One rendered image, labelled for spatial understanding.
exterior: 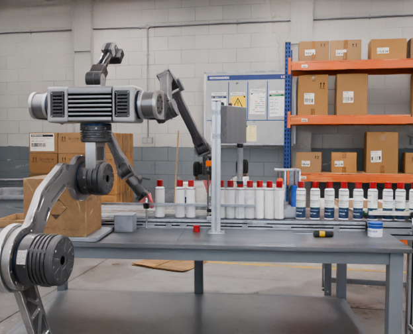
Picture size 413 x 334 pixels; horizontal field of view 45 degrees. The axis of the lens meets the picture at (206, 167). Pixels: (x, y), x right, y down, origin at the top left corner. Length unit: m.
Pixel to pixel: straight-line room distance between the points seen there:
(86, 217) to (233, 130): 0.84
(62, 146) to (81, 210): 3.87
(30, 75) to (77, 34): 1.00
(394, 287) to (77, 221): 1.46
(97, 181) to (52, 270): 0.54
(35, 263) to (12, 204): 3.10
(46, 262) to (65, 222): 0.68
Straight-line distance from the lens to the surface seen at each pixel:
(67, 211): 2.41
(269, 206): 2.68
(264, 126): 6.94
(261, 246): 2.27
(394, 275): 2.42
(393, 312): 2.46
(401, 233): 2.79
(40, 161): 6.34
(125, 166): 2.73
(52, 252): 1.76
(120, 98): 2.12
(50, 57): 8.13
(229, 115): 2.52
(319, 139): 7.04
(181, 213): 2.71
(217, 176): 2.52
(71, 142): 6.19
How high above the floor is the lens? 1.30
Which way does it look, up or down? 3 degrees down
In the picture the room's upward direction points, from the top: straight up
